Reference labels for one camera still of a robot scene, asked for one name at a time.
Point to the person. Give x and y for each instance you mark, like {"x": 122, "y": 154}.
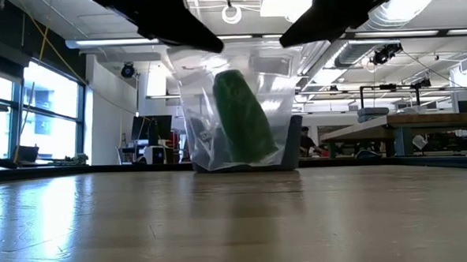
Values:
{"x": 306, "y": 141}

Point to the clear plastic bag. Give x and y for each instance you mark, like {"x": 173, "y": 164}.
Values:
{"x": 279, "y": 85}

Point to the teal plastic bin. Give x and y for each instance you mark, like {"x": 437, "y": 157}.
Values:
{"x": 295, "y": 144}

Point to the black ceiling camera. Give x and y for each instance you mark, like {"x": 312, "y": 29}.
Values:
{"x": 127, "y": 71}
{"x": 386, "y": 54}

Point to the wooden workbench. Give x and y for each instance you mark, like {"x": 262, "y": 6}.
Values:
{"x": 415, "y": 123}

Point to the long ceiling light bar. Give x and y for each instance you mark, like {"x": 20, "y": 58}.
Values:
{"x": 111, "y": 42}

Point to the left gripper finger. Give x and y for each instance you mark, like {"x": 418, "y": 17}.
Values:
{"x": 190, "y": 36}

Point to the dark green mesh sheet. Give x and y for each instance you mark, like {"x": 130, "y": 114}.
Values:
{"x": 245, "y": 118}

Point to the silver ventilation duct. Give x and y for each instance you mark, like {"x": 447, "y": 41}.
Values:
{"x": 386, "y": 13}

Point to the black background frame rig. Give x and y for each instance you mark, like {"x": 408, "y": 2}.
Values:
{"x": 389, "y": 88}

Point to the black laptop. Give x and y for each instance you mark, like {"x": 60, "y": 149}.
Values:
{"x": 27, "y": 153}

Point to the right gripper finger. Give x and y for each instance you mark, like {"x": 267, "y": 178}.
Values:
{"x": 308, "y": 31}

